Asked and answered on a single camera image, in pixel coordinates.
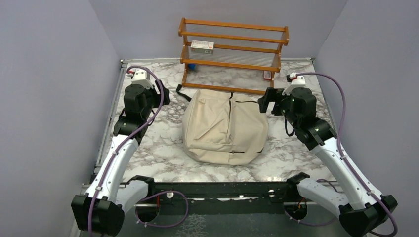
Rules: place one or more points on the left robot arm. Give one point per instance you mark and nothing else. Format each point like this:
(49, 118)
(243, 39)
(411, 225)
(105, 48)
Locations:
(102, 208)

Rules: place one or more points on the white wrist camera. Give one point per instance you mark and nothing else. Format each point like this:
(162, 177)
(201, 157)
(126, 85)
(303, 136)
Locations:
(295, 82)
(142, 78)

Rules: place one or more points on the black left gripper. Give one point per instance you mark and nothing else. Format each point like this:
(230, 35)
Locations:
(158, 97)

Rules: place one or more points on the red white small box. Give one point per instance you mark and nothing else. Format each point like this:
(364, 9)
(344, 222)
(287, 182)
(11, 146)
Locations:
(267, 75)

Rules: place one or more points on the orange wooden shelf rack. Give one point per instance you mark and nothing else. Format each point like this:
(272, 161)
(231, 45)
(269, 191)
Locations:
(239, 46)

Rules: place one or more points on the cream canvas backpack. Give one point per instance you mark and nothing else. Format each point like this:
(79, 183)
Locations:
(223, 128)

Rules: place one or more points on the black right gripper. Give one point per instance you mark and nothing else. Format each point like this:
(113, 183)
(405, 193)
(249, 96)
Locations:
(270, 96)

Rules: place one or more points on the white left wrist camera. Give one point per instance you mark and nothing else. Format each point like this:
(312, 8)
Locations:
(142, 78)

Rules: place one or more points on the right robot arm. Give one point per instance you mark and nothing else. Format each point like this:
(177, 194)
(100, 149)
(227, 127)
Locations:
(360, 207)

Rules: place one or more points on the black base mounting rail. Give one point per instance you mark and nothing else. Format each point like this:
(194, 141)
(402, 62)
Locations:
(213, 198)

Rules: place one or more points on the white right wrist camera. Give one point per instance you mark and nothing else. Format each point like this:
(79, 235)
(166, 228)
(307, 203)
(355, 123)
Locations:
(295, 82)

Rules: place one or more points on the grey green small box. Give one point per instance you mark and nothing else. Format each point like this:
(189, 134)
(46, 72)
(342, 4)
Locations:
(203, 47)

